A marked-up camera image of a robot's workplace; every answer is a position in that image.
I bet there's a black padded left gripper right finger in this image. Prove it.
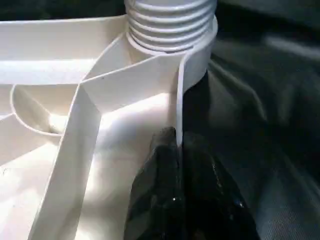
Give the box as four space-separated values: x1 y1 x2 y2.
181 132 261 240

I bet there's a white plastic children's table top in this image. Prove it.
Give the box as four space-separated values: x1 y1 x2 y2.
0 15 219 240

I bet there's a white plastic table leg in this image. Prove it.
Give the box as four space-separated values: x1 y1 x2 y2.
123 0 218 54

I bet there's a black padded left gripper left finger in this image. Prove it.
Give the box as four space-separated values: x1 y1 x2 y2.
124 126 185 240

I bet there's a black plastic work mat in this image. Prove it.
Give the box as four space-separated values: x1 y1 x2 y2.
182 0 320 240

